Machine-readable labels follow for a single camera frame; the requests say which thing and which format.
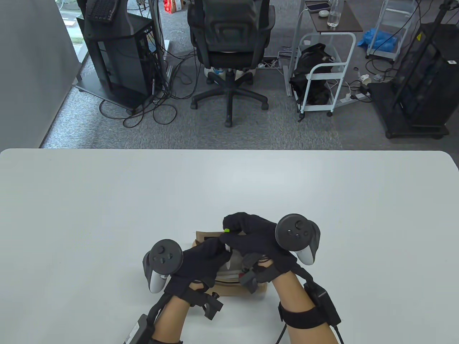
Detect glass window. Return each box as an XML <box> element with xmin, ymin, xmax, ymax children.
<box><xmin>54</xmin><ymin>0</ymin><xmax>89</xmax><ymax>63</ymax></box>

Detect black VR controller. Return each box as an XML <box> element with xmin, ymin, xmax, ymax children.
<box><xmin>143</xmin><ymin>239</ymin><xmax>183</xmax><ymax>294</ymax></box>
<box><xmin>275</xmin><ymin>214</ymin><xmax>321</xmax><ymax>266</ymax></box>

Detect brown side table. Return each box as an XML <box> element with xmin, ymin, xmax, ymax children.
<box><xmin>285</xmin><ymin>0</ymin><xmax>363</xmax><ymax>97</ymax></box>

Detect beige fabric pencil pouch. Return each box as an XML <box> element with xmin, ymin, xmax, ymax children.
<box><xmin>194</xmin><ymin>231</ymin><xmax>269</xmax><ymax>297</ymax></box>

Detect white metal trolley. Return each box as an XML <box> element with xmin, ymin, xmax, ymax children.
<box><xmin>297</xmin><ymin>32</ymin><xmax>357</xmax><ymax>122</ymax></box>

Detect tangle of black floor cables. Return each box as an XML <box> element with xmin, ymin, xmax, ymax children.
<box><xmin>99</xmin><ymin>47</ymin><xmax>201</xmax><ymax>128</ymax></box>

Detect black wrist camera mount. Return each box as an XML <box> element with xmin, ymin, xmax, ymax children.
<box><xmin>179</xmin><ymin>287</ymin><xmax>223</xmax><ymax>320</ymax></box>
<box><xmin>238</xmin><ymin>253</ymin><xmax>280</xmax><ymax>294</ymax></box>

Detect person's left forearm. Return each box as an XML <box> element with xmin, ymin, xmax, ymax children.
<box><xmin>152</xmin><ymin>296</ymin><xmax>196</xmax><ymax>344</ymax></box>

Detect white rolling cart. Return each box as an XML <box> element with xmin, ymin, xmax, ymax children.
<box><xmin>366</xmin><ymin>0</ymin><xmax>420</xmax><ymax>61</ymax></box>

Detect black bag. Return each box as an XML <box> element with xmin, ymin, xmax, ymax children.
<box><xmin>289</xmin><ymin>43</ymin><xmax>339</xmax><ymax>106</ymax></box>

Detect black computer cart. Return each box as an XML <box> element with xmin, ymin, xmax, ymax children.
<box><xmin>75</xmin><ymin>0</ymin><xmax>166</xmax><ymax>115</ymax></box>

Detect person's left hand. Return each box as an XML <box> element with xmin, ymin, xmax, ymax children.
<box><xmin>165</xmin><ymin>237</ymin><xmax>233</xmax><ymax>297</ymax></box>

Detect black equipment rack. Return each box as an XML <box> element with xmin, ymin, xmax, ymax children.
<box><xmin>369</xmin><ymin>0</ymin><xmax>459</xmax><ymax>139</ymax></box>

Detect white and blue plastic bag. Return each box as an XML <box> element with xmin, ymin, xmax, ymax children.
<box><xmin>204</xmin><ymin>66</ymin><xmax>256</xmax><ymax>83</ymax></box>

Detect black office chair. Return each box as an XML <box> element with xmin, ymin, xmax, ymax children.
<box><xmin>187</xmin><ymin>0</ymin><xmax>276</xmax><ymax>128</ymax></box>

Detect green capped white twist pen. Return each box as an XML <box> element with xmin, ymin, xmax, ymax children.
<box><xmin>222</xmin><ymin>228</ymin><xmax>233</xmax><ymax>272</ymax></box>

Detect clear water bottle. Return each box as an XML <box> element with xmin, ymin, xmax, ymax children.
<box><xmin>327</xmin><ymin>0</ymin><xmax>344</xmax><ymax>28</ymax></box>

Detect black keyboard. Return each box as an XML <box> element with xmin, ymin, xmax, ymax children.
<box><xmin>85</xmin><ymin>0</ymin><xmax>120</xmax><ymax>25</ymax></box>

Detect person's right hand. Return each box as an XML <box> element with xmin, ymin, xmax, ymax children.
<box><xmin>222</xmin><ymin>212</ymin><xmax>309</xmax><ymax>283</ymax></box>

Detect black wrist sensor box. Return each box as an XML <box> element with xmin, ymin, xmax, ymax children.
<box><xmin>124</xmin><ymin>314</ymin><xmax>155</xmax><ymax>344</ymax></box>
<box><xmin>303</xmin><ymin>281</ymin><xmax>342</xmax><ymax>326</ymax></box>

